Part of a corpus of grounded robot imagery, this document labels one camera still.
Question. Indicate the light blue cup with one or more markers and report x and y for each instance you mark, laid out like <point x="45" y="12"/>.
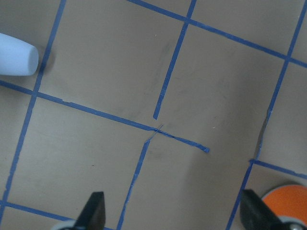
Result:
<point x="17" y="58"/>

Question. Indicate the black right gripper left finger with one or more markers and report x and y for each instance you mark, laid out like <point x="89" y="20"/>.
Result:
<point x="92" y="216"/>

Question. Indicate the orange can silver lid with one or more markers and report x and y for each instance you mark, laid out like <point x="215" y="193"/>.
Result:
<point x="288" y="203"/>

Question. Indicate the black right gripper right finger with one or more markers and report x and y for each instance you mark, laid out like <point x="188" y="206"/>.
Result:
<point x="256" y="215"/>

